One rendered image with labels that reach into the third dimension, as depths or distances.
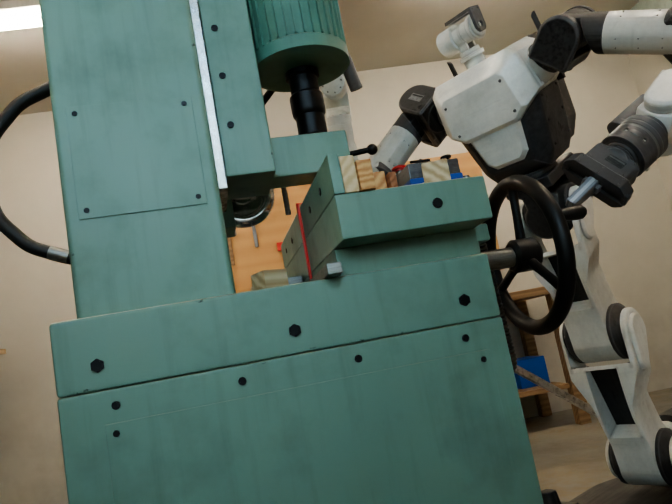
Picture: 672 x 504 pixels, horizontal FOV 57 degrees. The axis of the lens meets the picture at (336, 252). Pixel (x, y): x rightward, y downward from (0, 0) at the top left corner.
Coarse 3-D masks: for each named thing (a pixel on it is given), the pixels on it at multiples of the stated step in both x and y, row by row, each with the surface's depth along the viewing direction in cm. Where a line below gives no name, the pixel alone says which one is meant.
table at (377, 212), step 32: (384, 192) 80; (416, 192) 81; (448, 192) 82; (480, 192) 83; (320, 224) 90; (352, 224) 79; (384, 224) 79; (416, 224) 80; (448, 224) 81; (480, 224) 105; (320, 256) 94
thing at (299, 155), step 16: (272, 144) 102; (288, 144) 103; (304, 144) 103; (320, 144) 104; (336, 144) 104; (288, 160) 102; (304, 160) 103; (320, 160) 103; (288, 176) 102; (304, 176) 104
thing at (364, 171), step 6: (360, 162) 80; (366, 162) 80; (360, 168) 80; (366, 168) 80; (360, 174) 79; (366, 174) 80; (372, 174) 80; (360, 180) 79; (366, 180) 79; (372, 180) 80; (360, 186) 79; (366, 186) 79; (372, 186) 79
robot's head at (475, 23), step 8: (472, 8) 147; (456, 16) 150; (464, 16) 152; (472, 16) 147; (480, 16) 148; (448, 24) 153; (472, 24) 147; (480, 24) 149; (472, 32) 148; (480, 32) 149
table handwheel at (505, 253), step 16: (512, 176) 109; (528, 176) 106; (496, 192) 114; (512, 192) 110; (528, 192) 103; (544, 192) 101; (496, 208) 118; (512, 208) 111; (544, 208) 100; (560, 208) 99; (496, 224) 121; (560, 224) 97; (512, 240) 110; (528, 240) 109; (560, 240) 97; (496, 256) 108; (512, 256) 108; (528, 256) 108; (560, 256) 97; (496, 272) 122; (512, 272) 114; (544, 272) 104; (560, 272) 98; (560, 288) 98; (512, 304) 118; (560, 304) 100; (512, 320) 116; (528, 320) 111; (544, 320) 105; (560, 320) 102
